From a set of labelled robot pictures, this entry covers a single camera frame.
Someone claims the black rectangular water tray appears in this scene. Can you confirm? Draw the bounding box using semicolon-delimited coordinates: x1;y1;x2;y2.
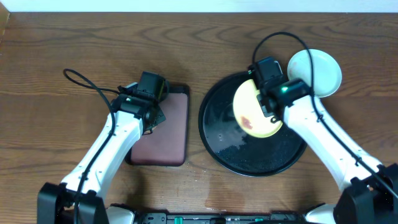
125;85;190;166

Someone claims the light blue plate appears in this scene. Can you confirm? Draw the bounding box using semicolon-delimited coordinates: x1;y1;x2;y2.
287;49;342;98

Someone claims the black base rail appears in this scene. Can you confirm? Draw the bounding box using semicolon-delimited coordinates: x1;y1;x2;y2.
105;203;327;224

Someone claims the black round serving tray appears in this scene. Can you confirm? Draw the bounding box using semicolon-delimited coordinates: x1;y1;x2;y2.
198;72;307;177

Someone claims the yellow plate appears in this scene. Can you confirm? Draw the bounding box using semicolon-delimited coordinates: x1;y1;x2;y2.
233;79;283;138

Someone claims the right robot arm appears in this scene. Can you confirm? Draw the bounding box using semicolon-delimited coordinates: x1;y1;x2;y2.
257;79;397;223

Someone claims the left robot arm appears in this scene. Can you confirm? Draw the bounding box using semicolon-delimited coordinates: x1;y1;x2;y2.
37;95;162;223

